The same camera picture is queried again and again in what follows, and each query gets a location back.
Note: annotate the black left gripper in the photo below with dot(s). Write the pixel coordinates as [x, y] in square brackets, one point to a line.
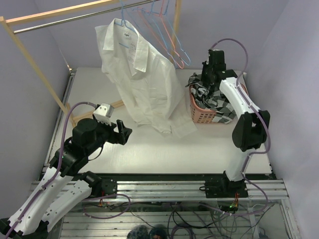
[116, 137]

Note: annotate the black white plaid shirt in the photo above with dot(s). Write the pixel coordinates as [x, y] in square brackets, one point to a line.
[214, 102]

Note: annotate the blue wire hanger white shirt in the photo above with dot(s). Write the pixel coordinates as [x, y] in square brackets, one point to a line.
[124, 31]

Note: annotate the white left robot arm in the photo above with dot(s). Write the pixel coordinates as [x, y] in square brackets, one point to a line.
[47, 204]

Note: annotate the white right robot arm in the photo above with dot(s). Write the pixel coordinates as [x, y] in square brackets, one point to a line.
[249, 133]

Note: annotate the white shirt paper tag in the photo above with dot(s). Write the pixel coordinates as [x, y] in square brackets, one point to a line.
[131, 53]

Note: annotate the pink laundry basket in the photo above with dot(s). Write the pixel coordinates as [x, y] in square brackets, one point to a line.
[202, 115]

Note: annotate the wooden clothes rack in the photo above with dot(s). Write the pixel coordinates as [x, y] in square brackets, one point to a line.
[49, 14]

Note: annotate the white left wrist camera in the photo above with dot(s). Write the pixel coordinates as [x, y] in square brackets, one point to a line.
[103, 114]

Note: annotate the aluminium rail base frame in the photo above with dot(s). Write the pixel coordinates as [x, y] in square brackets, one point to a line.
[163, 178]

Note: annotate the blue empty wire hanger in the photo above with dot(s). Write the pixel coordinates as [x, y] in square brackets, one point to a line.
[172, 31]

